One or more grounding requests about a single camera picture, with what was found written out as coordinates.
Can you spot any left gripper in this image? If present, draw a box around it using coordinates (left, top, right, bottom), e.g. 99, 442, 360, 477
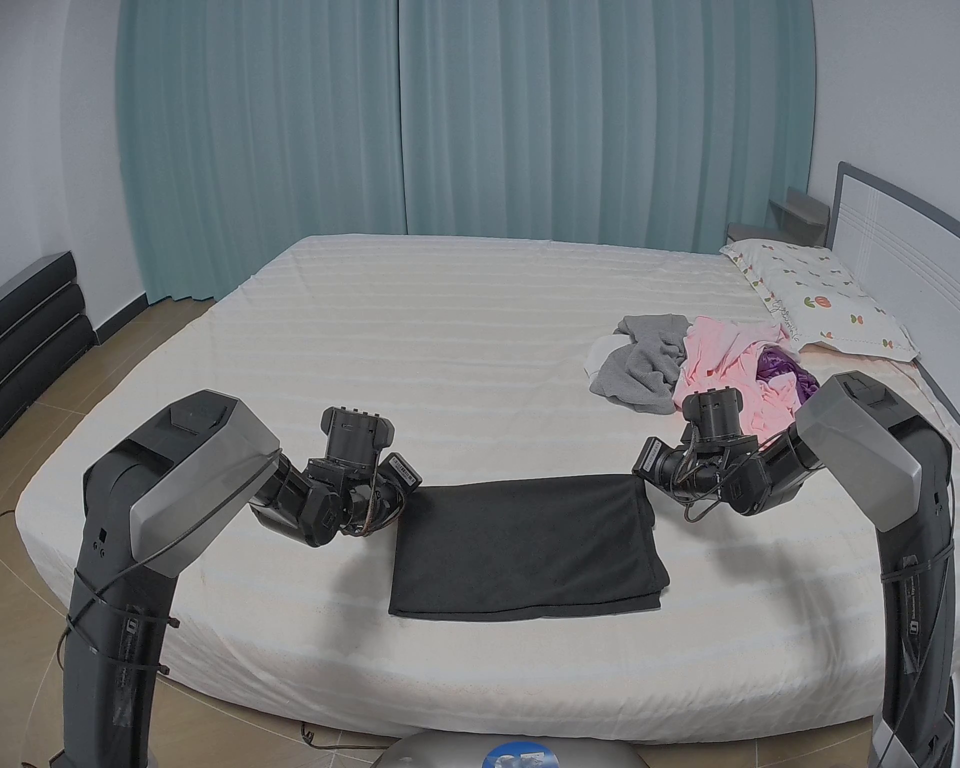
366, 478, 411, 530

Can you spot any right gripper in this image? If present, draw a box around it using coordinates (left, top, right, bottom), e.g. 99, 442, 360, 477
651, 448, 700, 498

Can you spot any black T-shirt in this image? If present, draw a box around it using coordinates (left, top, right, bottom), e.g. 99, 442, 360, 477
387, 472, 671, 622

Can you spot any bed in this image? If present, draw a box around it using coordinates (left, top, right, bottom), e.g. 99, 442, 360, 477
13, 159, 960, 744

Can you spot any grey knitted garment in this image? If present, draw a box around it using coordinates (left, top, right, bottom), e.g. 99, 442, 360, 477
588, 313, 691, 415

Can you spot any pink garment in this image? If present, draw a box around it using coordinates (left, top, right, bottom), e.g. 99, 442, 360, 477
672, 315, 807, 444

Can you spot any white garment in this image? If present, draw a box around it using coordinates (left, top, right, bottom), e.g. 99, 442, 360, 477
583, 335, 624, 380

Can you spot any purple garment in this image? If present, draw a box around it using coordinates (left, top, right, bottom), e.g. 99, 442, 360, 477
756, 346, 820, 406

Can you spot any white printed pillow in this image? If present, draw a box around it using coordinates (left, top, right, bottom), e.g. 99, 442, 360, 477
718, 238, 920, 363

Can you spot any grey bedside table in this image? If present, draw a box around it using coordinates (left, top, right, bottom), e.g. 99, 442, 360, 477
726, 187, 832, 245

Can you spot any blue-green curtain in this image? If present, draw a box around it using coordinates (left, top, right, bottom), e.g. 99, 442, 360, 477
114, 0, 819, 305

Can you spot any black chest of drawers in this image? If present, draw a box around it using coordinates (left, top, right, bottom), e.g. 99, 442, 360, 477
0, 251, 97, 440

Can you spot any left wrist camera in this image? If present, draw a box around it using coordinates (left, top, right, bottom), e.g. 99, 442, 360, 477
380, 450, 423, 494

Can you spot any black cable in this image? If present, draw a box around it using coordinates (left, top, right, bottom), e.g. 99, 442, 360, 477
298, 720, 391, 753

